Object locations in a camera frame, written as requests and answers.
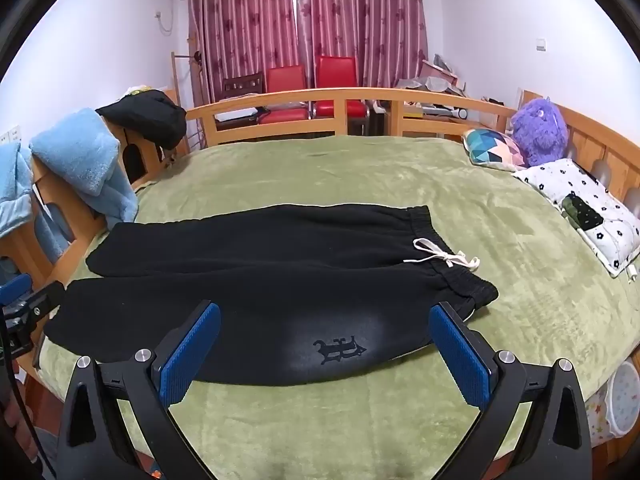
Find white floral pillow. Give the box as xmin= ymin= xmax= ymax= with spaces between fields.
xmin=515 ymin=158 xmax=640 ymax=277

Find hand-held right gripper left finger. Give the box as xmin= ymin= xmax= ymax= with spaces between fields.
xmin=56 ymin=300 xmax=223 ymax=480

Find dark wooden chair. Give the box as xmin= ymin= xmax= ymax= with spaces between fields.
xmin=215 ymin=72 xmax=266 ymax=123

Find pink floral curtain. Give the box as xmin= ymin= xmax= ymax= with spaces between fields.
xmin=187 ymin=0 xmax=431 ymax=103

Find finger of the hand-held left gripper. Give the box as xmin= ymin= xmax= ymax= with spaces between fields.
xmin=0 ymin=274 xmax=67 ymax=333

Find cluttered desk items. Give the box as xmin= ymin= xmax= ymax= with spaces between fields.
xmin=395 ymin=52 xmax=501 ymax=126

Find black garment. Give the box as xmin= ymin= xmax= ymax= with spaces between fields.
xmin=95 ymin=89 xmax=188 ymax=151

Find black drawstring pants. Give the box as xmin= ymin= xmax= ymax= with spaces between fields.
xmin=42 ymin=203 xmax=499 ymax=387

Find wooden bed frame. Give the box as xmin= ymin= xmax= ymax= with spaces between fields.
xmin=0 ymin=87 xmax=640 ymax=381

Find wooden coat rack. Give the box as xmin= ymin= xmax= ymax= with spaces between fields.
xmin=171 ymin=50 xmax=206 ymax=156

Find green fleece blanket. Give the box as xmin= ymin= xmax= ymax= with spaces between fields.
xmin=37 ymin=132 xmax=640 ymax=480

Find light blue fleece cloth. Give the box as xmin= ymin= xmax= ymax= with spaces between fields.
xmin=0 ymin=142 xmax=71 ymax=261

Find geometric patterned pillow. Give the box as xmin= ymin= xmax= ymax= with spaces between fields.
xmin=462 ymin=128 xmax=528 ymax=172

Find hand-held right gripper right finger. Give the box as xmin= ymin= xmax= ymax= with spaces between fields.
xmin=428 ymin=301 xmax=593 ymax=480

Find white plastic basin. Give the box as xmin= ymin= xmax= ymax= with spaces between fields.
xmin=602 ymin=360 xmax=640 ymax=436

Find light blue fleece towel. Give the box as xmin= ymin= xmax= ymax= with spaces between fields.
xmin=29 ymin=107 xmax=140 ymax=226

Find purple plush toy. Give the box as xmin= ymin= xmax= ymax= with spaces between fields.
xmin=510 ymin=97 xmax=569 ymax=167

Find dark green floral cloth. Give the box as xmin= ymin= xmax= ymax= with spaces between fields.
xmin=560 ymin=194 xmax=605 ymax=231

